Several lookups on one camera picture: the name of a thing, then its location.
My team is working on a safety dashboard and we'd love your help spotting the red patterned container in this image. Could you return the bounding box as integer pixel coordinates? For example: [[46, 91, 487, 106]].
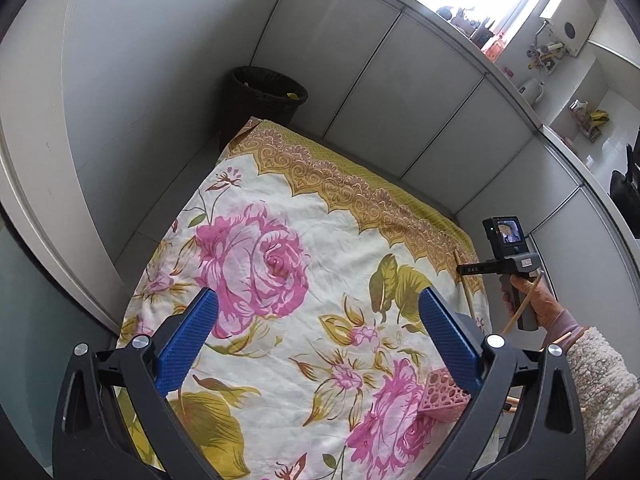
[[481, 35, 506, 61]]

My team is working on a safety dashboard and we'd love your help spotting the pink perforated utensil holder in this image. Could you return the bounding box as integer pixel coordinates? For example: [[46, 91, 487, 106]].
[[417, 367, 474, 424]]

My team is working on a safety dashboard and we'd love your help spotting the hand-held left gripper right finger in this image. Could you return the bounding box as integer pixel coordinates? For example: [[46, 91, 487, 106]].
[[419, 286, 586, 480]]

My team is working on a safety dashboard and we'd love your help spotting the white upper cabinet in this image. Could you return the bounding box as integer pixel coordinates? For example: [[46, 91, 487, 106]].
[[586, 0, 640, 68]]

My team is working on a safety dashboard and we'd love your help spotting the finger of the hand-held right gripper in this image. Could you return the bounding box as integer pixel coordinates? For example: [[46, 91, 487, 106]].
[[457, 259, 501, 277]]

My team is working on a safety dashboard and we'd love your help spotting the floral printed blanket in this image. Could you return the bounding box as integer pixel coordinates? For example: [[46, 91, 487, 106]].
[[117, 117, 494, 480]]

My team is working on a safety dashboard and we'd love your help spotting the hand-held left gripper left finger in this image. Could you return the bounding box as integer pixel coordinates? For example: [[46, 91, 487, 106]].
[[52, 287, 221, 480]]

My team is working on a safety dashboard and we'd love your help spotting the white plastic jug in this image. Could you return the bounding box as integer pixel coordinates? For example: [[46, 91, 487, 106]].
[[519, 78, 546, 106]]

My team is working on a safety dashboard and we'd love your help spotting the clear food jar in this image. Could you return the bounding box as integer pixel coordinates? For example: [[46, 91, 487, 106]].
[[569, 99, 591, 134]]

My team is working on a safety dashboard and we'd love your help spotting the person's right forearm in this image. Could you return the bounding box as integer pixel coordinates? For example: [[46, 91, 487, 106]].
[[542, 310, 640, 480]]

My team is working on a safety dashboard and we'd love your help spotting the black woven trash bin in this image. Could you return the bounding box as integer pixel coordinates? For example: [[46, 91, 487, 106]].
[[220, 66, 309, 136]]

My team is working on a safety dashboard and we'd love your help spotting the white kitchen base cabinet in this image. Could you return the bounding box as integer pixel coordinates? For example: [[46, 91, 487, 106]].
[[244, 0, 640, 361]]

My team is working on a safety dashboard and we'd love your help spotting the black wok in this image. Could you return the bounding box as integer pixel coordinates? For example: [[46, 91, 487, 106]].
[[610, 143, 640, 212]]

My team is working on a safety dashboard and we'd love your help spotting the person's right hand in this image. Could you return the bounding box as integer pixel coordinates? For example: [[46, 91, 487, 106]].
[[502, 276, 569, 334]]

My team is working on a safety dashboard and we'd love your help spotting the white wall water heater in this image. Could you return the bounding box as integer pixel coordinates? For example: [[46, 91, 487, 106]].
[[537, 0, 600, 59]]

